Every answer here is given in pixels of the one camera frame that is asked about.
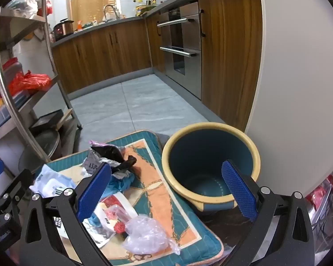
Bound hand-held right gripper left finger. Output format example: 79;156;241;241
19;162;112;266

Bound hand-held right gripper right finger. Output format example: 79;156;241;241
221;159;315;266

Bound red patterned paper cup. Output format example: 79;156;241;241
98;194;140;235

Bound blue disposable glove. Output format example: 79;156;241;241
100;172;136;200

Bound white mask packet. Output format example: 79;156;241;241
30;164;78;198

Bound black and silver foil wrapper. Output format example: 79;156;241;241
83;143;138;180

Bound blue bin with yellow rim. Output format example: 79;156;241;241
161;122;261;214

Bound clear plastic bag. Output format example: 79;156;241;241
122;215;181;255

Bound white packet with blue print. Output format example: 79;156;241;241
82;211;117;248

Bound grey pan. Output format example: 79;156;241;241
18;129;62;169

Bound blue-grey container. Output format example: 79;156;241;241
0;108;20;137

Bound white printed leaflet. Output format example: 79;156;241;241
54;215;84;264

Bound black tray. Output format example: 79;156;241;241
30;109;64;133

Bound teal and orange patterned mat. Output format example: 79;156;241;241
30;129;225;266

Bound wooden board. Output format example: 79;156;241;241
57;108;73;129

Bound red box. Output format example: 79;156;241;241
305;184;329;208

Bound silver metal pole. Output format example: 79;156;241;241
0;6;52;164

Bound red plastic bag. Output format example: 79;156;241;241
8;70;53;96

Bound jar with red lid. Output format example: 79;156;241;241
2;58;24;86

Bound metal shelf rack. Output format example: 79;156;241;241
0;0;84;169

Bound wooden kitchen cabinets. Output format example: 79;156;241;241
51;0;264;133

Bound rice cooker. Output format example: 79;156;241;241
53;19;74;41

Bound built-in steel oven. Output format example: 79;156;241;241
157;1;202;100

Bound white plastic bag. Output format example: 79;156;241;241
6;0;41;17

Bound kitchen faucet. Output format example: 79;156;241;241
103;5;119;20

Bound tangle of floor cables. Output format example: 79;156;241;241
312;197;333;244

